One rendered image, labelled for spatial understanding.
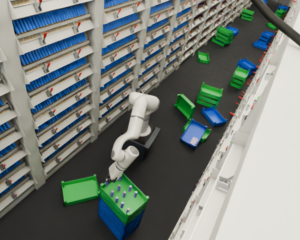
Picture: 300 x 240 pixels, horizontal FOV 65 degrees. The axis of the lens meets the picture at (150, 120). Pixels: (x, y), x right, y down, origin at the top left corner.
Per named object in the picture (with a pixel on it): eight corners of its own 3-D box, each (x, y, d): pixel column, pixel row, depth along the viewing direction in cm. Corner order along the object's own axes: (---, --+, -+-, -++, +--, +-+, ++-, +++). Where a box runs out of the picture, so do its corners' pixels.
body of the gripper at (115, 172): (115, 157, 157) (106, 167, 162) (117, 170, 150) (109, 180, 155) (124, 159, 161) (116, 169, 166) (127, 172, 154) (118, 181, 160)
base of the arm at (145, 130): (129, 133, 233) (130, 119, 220) (135, 120, 246) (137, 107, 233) (147, 139, 230) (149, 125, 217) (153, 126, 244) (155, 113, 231)
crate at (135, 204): (99, 190, 173) (100, 184, 167) (120, 175, 185) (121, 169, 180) (126, 221, 160) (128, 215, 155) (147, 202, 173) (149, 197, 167)
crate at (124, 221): (99, 195, 178) (99, 190, 173) (119, 180, 191) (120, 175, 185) (125, 225, 166) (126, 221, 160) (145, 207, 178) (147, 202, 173)
